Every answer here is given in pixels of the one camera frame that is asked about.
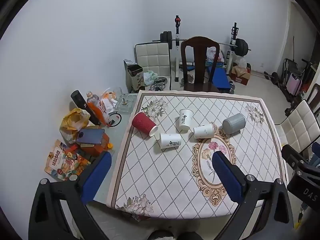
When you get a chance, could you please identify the metal bowls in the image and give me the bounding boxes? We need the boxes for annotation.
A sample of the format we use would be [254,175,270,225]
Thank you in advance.
[149,76,168,91]

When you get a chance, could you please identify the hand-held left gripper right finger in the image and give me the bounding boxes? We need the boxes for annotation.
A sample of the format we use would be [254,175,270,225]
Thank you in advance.
[212,151,294,240]

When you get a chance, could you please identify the pink suitcase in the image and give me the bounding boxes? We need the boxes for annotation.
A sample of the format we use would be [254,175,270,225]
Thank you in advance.
[286,74,302,97]

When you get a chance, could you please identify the dark wooden chair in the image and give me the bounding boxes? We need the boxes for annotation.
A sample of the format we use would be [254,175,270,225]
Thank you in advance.
[180,36,234,94]
[306,83,320,108]

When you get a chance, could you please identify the white barbell rack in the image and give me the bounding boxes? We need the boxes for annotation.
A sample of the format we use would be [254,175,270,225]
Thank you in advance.
[173,15,238,82]

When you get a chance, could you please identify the blue smartphone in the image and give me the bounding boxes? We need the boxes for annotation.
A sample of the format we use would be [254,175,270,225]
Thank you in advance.
[75,128,106,146]

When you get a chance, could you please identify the black folding stroller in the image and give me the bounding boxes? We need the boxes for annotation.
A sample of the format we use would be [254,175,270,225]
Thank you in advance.
[282,57,314,102]

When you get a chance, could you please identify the orange box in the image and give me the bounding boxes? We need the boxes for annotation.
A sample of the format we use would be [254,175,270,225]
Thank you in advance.
[79,132,111,156]

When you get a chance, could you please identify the white printed paper cup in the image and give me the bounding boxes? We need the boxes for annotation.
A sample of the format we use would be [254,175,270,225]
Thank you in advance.
[159,133,182,150]
[179,109,193,132]

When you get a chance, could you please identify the red ribbed paper cup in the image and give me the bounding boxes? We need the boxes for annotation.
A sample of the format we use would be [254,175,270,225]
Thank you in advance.
[132,112,159,137]

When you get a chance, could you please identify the black dumbbell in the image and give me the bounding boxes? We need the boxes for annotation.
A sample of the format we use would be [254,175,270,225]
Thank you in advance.
[263,71,286,86]

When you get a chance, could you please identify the floral printed tablecloth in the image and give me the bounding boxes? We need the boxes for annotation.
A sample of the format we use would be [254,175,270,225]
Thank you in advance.
[106,90,290,222]

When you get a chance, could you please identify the orange drink bottle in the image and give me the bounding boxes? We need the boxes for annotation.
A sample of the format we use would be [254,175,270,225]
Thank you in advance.
[86,91,111,126]

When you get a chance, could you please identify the yellow plastic bag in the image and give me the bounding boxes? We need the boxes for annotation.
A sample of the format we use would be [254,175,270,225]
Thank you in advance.
[59,108,91,145]

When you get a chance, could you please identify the black bottle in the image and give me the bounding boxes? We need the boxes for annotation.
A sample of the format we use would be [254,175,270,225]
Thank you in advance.
[70,90,101,126]

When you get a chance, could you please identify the blue bench pad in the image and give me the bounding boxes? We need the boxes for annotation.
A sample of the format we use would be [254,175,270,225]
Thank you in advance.
[186,64,232,93]

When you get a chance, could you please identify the colourful snack packet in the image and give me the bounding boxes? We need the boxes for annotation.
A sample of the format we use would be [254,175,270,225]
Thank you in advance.
[44,139,92,182]

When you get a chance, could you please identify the dark tea box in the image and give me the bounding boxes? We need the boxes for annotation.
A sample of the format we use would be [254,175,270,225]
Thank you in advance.
[123,59,146,93]

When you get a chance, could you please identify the white padded chair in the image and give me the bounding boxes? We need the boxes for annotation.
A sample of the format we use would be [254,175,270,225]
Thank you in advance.
[274,99,320,157]
[134,42,173,91]

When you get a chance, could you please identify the red and white plastic bag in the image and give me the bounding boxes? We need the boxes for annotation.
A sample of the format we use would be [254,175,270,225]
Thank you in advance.
[205,46,225,63]

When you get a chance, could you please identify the barbell with black plates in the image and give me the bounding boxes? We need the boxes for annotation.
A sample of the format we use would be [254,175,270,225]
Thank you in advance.
[152,31,251,57]

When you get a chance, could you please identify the person's grey shoe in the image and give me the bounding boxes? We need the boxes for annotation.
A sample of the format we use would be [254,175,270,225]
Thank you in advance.
[147,229,176,240]

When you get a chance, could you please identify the cardboard box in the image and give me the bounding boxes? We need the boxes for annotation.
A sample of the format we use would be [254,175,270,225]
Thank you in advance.
[229,64,252,86]

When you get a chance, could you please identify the white speckled cup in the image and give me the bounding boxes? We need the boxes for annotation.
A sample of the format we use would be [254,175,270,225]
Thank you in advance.
[193,123,215,140]

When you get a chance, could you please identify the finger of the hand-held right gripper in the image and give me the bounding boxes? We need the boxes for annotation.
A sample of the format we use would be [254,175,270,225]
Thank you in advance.
[281,144,320,173]

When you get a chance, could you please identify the white and orange plastic bag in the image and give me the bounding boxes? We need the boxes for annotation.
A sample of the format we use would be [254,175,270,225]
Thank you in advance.
[99,87,123,113]

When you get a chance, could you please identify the person's black shoe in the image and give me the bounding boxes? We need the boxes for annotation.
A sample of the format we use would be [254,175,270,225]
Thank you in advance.
[178,231,203,240]

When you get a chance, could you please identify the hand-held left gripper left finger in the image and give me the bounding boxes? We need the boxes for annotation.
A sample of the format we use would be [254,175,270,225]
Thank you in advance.
[29,151,112,240]

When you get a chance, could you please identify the green and white plastic bag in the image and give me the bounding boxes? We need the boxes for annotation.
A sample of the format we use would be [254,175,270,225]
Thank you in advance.
[143,71,158,86]

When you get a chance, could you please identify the grey cup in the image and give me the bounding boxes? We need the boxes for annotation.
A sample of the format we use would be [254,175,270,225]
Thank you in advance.
[222,113,247,134]

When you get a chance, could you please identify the glass ashtray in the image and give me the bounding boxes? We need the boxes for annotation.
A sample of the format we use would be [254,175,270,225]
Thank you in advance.
[114,93,138,112]

